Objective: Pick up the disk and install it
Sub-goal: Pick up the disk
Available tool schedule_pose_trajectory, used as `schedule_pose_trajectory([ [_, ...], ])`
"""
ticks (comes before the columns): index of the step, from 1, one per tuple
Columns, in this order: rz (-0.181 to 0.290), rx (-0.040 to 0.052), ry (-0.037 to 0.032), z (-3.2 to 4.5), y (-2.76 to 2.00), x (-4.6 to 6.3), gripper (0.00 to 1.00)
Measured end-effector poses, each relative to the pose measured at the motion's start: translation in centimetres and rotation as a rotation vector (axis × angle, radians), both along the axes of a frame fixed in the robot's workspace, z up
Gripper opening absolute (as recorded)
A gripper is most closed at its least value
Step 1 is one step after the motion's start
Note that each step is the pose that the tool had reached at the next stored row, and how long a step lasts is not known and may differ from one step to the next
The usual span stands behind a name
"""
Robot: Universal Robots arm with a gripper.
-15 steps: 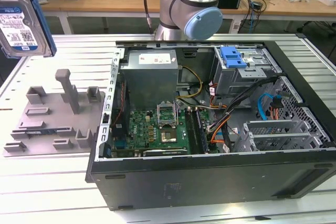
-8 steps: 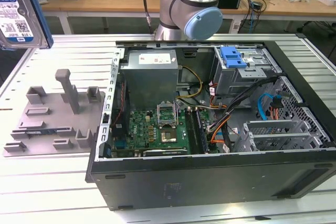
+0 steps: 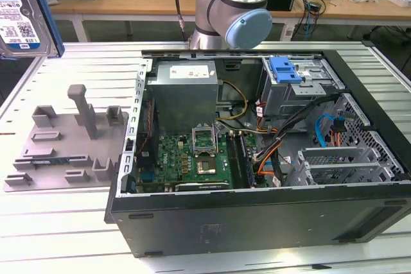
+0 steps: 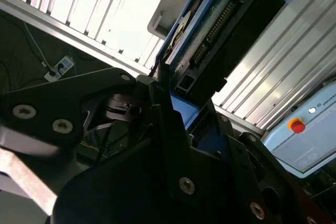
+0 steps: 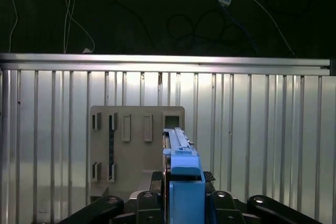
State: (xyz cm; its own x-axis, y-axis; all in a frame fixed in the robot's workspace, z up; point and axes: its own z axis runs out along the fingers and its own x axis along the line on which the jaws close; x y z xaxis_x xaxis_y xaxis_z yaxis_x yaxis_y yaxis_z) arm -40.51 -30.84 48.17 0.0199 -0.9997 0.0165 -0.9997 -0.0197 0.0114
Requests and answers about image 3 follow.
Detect blue wire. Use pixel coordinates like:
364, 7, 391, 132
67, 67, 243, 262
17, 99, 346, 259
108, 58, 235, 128
316, 112, 338, 148

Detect orange wire with black plug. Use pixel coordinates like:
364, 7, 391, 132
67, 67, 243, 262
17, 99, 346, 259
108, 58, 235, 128
329, 116, 347, 149

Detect hard disk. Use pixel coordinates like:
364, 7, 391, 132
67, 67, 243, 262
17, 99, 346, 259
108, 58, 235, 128
0, 0, 66, 60

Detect grey disk bay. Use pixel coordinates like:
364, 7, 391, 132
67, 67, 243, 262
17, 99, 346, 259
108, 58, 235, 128
297, 146, 398, 187

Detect metal socket cover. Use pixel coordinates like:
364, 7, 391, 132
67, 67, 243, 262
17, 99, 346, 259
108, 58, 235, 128
191, 124, 218, 157

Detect grey power supply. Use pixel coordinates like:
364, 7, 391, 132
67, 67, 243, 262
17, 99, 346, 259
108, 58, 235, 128
146, 60, 220, 137

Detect CPU socket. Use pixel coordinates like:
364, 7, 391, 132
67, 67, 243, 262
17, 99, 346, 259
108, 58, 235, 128
194, 155, 219, 177

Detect black RAM slot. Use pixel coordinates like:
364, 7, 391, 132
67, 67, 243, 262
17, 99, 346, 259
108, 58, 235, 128
226, 131, 241, 188

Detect green motherboard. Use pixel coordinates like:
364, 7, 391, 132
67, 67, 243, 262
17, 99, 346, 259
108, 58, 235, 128
136, 123, 267, 193

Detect black RAM stick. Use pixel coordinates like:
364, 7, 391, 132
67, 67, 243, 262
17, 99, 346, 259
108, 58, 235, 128
240, 132, 256, 187

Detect black case fan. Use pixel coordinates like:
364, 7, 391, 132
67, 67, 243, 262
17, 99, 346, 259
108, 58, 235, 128
137, 96, 161, 172

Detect black graphics card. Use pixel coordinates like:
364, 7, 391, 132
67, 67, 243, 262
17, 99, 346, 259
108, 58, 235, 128
175, 181, 231, 191

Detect grey optical drive cage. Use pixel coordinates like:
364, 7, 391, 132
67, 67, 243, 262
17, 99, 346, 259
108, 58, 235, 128
258, 56, 347, 121

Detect blue plastic drive latch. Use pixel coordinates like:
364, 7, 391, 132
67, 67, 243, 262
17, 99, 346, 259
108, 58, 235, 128
269, 57, 304, 84

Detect black PC case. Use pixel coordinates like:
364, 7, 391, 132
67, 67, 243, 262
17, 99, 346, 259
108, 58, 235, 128
104, 48, 411, 259

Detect white printed tag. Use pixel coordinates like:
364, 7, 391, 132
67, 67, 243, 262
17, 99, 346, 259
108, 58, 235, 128
282, 25, 297, 41

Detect grey parts rack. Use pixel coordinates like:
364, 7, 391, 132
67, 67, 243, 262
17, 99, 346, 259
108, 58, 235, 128
2, 83, 130, 193

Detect dark RAM stick with label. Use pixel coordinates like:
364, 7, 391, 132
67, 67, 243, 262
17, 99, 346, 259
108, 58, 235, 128
30, 157, 70, 165

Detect yellow and black wire bundle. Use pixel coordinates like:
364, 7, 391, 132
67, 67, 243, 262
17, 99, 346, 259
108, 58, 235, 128
214, 80, 280, 135

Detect orange flat wire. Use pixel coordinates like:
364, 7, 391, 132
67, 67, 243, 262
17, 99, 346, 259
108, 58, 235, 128
256, 150, 275, 178

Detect black sleeved wire bundle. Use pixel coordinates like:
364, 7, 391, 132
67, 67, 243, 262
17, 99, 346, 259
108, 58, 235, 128
255, 92, 341, 162

